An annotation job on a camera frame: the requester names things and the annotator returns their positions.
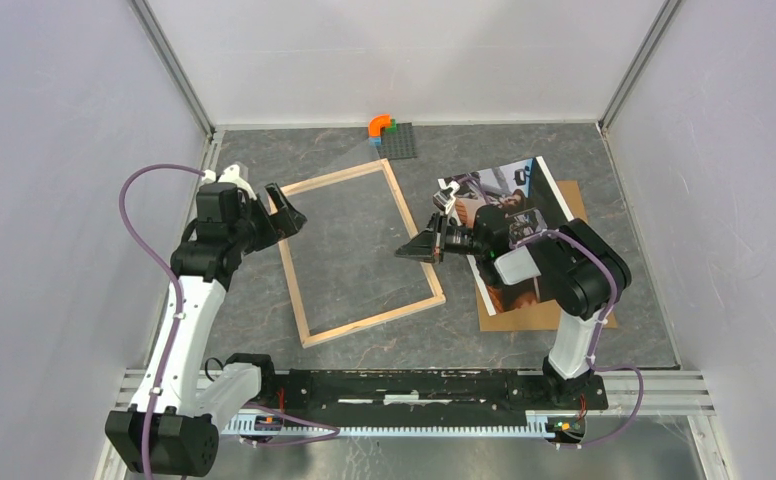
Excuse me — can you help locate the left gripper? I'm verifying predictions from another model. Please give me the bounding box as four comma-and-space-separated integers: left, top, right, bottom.
229, 182, 306, 255

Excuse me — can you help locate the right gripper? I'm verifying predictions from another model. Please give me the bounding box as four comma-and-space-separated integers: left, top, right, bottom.
394, 212, 486, 264

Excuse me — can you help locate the wooden picture frame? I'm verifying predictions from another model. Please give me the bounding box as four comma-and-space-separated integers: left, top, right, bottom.
265, 157, 448, 350

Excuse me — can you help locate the printed photo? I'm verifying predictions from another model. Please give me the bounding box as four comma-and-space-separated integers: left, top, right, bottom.
437, 156, 574, 315

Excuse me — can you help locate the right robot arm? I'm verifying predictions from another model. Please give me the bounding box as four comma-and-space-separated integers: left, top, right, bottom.
395, 206, 631, 408

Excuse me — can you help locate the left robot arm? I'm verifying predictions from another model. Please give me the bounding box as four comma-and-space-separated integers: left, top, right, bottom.
105, 180, 307, 479

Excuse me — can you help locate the grey lego baseplate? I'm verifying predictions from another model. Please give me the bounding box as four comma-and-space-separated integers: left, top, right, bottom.
370, 122, 418, 161

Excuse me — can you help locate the orange curved lego brick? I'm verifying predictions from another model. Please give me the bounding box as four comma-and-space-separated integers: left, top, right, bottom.
367, 114, 393, 138

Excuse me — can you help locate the brown cardboard backing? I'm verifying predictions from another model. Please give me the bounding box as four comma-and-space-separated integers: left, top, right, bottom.
475, 180, 619, 333

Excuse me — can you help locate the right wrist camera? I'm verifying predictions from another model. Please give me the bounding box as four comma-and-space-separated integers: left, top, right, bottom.
432, 179, 461, 216

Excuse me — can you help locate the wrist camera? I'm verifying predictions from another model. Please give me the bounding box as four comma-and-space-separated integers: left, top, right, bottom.
432, 179, 461, 216
200, 162, 258, 200

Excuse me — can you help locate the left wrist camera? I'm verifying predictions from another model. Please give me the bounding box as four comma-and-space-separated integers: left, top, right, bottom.
200, 162, 258, 200

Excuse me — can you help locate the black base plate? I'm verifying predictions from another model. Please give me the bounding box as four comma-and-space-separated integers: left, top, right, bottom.
253, 369, 609, 428

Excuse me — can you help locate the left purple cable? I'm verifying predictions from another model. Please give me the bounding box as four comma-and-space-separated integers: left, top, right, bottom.
118, 163, 342, 480

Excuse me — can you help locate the aluminium rail frame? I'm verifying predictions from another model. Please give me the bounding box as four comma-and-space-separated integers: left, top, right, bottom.
93, 125, 734, 480

